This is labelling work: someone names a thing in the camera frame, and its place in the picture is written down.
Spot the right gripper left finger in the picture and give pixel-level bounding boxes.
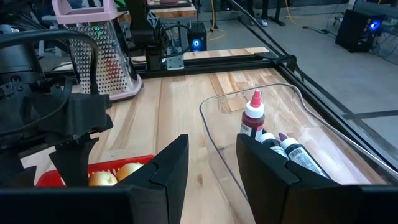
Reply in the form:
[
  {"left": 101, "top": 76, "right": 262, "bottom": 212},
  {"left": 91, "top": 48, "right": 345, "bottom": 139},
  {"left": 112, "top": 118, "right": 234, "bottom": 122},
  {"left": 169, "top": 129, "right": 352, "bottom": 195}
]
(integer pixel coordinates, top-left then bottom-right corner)
[{"left": 119, "top": 133, "right": 190, "bottom": 224}]

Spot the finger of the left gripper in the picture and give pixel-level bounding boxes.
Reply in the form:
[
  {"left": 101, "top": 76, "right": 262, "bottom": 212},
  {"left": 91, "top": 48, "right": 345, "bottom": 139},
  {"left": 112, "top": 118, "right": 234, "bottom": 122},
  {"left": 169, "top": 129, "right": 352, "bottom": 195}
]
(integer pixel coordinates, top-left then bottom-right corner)
[
  {"left": 49, "top": 136, "right": 101, "bottom": 188},
  {"left": 0, "top": 149, "right": 37, "bottom": 188}
]

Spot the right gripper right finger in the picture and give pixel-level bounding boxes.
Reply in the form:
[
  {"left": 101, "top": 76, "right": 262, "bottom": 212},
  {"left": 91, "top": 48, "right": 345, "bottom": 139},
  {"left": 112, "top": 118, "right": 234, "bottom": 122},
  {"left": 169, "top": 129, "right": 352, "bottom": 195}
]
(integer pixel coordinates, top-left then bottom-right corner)
[{"left": 235, "top": 133, "right": 340, "bottom": 224}]

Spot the dark food colouring bottle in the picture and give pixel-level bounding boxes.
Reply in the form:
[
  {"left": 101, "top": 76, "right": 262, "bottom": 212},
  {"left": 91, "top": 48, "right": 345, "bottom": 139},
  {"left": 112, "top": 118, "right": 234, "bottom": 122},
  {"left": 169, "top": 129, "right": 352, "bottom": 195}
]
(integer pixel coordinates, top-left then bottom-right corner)
[{"left": 260, "top": 132, "right": 290, "bottom": 159}]

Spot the purple food colouring bottle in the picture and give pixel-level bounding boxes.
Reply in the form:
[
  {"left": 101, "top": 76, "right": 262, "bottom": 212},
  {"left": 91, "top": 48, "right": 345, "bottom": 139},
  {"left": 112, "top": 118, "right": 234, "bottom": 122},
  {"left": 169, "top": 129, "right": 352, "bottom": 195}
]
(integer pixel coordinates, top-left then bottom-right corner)
[{"left": 277, "top": 132, "right": 330, "bottom": 180}]

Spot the red food colouring bottle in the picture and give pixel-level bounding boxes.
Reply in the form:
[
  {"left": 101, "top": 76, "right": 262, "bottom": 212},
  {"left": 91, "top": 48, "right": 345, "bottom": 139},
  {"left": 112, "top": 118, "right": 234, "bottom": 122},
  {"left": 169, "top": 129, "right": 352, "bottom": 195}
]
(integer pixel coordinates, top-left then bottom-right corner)
[{"left": 239, "top": 89, "right": 266, "bottom": 141}]

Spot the red plastic basket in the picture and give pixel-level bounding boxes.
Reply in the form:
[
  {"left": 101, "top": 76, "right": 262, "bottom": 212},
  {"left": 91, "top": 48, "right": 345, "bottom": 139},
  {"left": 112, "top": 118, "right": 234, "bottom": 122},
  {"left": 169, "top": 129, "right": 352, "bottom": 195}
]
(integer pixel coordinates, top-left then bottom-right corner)
[{"left": 35, "top": 154, "right": 155, "bottom": 188}]

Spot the pink and white basket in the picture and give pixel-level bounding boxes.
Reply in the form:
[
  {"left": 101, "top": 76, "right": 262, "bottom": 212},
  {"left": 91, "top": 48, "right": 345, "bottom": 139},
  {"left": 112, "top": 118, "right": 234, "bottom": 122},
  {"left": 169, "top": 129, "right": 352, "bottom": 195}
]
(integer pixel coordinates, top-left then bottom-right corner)
[{"left": 51, "top": 0, "right": 144, "bottom": 103}]

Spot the clear plastic bin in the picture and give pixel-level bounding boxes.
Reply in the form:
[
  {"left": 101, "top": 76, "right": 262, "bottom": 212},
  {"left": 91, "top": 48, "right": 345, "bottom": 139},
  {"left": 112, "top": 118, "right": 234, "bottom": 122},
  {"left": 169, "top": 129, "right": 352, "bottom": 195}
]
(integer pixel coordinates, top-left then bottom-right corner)
[{"left": 198, "top": 82, "right": 398, "bottom": 218}]

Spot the wooden table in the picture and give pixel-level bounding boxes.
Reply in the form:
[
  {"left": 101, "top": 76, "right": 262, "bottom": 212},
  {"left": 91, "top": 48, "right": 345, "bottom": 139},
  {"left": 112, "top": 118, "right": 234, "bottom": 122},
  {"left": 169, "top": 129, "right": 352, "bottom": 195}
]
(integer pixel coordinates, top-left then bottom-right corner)
[{"left": 116, "top": 0, "right": 198, "bottom": 22}]

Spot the black box with blue light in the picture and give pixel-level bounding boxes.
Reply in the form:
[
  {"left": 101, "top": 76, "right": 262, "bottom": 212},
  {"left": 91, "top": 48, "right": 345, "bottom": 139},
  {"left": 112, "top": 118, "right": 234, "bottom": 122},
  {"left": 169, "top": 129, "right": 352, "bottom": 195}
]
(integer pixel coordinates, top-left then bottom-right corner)
[
  {"left": 187, "top": 22, "right": 208, "bottom": 52},
  {"left": 335, "top": 8, "right": 386, "bottom": 53}
]

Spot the person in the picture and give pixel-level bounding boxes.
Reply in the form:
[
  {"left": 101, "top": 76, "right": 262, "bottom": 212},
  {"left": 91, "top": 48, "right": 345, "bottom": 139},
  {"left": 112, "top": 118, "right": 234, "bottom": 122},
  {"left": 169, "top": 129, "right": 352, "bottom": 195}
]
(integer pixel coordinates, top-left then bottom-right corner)
[{"left": 247, "top": 0, "right": 272, "bottom": 27}]

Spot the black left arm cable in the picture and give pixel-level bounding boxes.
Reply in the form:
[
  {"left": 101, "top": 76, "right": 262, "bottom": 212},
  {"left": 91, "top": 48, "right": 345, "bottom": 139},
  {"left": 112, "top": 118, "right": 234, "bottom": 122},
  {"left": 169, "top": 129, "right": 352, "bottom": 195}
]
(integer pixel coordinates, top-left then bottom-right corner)
[{"left": 0, "top": 29, "right": 100, "bottom": 96}]

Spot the grey metal mounting bracket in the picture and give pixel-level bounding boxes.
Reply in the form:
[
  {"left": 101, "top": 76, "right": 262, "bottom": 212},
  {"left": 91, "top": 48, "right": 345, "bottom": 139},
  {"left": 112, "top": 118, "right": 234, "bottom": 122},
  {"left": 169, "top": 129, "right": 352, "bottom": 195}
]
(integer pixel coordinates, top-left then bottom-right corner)
[{"left": 165, "top": 46, "right": 185, "bottom": 71}]

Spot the black frame clamp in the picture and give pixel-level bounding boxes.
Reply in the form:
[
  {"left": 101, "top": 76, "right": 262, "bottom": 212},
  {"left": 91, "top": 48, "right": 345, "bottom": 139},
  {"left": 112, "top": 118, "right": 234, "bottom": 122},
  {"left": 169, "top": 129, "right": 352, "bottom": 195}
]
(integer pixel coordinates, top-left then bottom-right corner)
[{"left": 278, "top": 53, "right": 299, "bottom": 73}]

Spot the black aluminium table frame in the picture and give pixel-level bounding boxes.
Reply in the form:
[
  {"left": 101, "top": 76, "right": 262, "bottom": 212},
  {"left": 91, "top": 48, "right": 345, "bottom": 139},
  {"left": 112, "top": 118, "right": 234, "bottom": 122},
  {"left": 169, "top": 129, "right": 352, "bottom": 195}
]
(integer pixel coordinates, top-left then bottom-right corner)
[{"left": 43, "top": 0, "right": 398, "bottom": 172}]

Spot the yellow cable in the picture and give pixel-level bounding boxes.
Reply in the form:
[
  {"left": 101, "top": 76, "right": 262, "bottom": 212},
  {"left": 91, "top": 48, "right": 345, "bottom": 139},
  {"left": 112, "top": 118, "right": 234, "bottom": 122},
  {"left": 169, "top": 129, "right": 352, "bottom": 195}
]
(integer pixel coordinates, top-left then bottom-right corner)
[{"left": 206, "top": 0, "right": 228, "bottom": 43}]

